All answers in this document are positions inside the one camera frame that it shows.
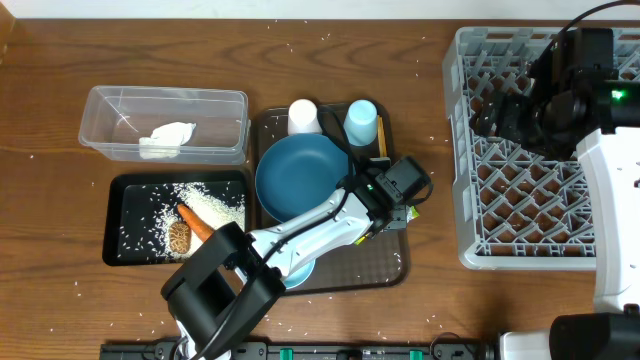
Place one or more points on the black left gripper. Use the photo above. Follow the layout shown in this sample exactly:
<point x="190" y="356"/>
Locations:
<point x="401" y="220"/>

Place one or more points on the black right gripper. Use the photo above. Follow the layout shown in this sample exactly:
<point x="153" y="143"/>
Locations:
<point x="513" y="105"/>

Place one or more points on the foil snack wrapper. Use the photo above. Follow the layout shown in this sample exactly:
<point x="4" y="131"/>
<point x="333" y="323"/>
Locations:
<point x="413" y="213"/>

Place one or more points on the light blue bowl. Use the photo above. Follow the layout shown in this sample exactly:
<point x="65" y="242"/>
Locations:
<point x="300" y="276"/>

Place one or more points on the orange carrot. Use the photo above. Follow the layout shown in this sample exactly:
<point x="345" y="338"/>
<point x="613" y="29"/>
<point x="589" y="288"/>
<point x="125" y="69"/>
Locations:
<point x="202" y="230"/>

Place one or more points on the brown food scrap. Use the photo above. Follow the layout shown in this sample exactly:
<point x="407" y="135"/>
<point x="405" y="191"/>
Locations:
<point x="179" y="235"/>

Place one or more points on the white paper napkin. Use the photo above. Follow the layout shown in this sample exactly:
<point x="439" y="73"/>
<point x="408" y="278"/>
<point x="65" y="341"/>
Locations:
<point x="165" y="141"/>

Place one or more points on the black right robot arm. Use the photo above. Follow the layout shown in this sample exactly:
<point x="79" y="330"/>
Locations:
<point x="610" y="164"/>

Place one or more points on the grey dishwasher rack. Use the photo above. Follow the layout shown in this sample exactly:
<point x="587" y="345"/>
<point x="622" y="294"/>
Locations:
<point x="514" y="209"/>

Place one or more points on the right wooden chopstick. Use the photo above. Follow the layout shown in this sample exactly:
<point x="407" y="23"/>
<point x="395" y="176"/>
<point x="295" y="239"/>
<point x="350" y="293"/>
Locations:
<point x="383" y="137"/>

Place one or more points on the wooden chopstick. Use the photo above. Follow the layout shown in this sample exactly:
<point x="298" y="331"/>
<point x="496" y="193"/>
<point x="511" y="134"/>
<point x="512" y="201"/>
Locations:
<point x="380" y="135"/>
<point x="383" y="137"/>

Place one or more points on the light blue plastic cup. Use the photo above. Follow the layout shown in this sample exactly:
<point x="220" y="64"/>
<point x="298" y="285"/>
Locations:
<point x="361" y="123"/>

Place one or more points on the left wooden chopstick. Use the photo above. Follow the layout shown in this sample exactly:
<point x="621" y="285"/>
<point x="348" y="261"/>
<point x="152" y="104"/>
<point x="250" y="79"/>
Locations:
<point x="380" y="135"/>

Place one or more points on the dark blue plate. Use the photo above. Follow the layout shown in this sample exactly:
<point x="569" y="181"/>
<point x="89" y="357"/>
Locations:
<point x="298" y="173"/>

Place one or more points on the white plastic cup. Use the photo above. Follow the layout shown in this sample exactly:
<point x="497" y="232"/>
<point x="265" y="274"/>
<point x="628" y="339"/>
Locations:
<point x="303" y="118"/>

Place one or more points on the pile of rice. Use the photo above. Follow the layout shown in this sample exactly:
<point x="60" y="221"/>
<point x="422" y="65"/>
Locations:
<point x="216" y="211"/>

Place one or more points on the black plastic tray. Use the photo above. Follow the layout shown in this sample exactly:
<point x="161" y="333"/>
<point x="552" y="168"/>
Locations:
<point x="130" y="212"/>

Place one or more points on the clear plastic bin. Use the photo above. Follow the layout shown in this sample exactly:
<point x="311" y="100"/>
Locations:
<point x="116" y="117"/>

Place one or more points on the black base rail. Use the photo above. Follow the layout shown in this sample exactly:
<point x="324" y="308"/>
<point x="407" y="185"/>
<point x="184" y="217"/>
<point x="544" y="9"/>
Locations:
<point x="166" y="350"/>

